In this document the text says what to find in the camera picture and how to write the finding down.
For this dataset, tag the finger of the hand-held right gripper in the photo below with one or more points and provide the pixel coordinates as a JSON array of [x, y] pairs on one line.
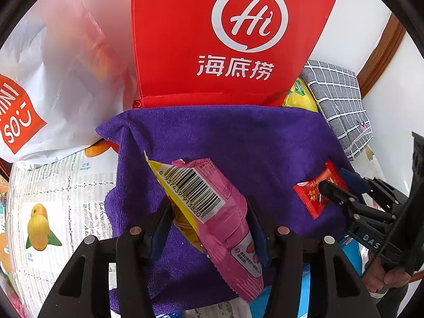
[[352, 180], [338, 197]]

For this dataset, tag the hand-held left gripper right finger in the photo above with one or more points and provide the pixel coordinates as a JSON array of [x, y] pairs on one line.
[[260, 237]]

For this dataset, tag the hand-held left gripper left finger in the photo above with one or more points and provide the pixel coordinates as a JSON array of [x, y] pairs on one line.
[[160, 227]]

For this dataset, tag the small red candy packet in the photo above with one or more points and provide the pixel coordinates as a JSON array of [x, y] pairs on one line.
[[309, 197]]

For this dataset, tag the pink yellow snack packet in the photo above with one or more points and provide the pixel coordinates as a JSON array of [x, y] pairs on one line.
[[220, 220]]

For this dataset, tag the person's right hand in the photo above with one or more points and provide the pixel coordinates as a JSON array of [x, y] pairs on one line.
[[384, 276]]

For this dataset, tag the grey checked cloth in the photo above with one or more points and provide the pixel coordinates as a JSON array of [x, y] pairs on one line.
[[334, 99]]

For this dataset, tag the purple towel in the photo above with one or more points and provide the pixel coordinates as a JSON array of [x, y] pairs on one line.
[[248, 145]]

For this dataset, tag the fruit-printed bed sheet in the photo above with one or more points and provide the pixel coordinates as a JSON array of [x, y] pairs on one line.
[[66, 185]]

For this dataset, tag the white plastic bag red label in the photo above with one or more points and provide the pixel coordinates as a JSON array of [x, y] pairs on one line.
[[66, 106]]

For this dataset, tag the red paper bag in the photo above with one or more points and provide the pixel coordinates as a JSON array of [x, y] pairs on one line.
[[165, 39]]

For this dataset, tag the wooden bed frame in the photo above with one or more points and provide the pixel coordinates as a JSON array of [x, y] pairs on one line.
[[381, 56]]

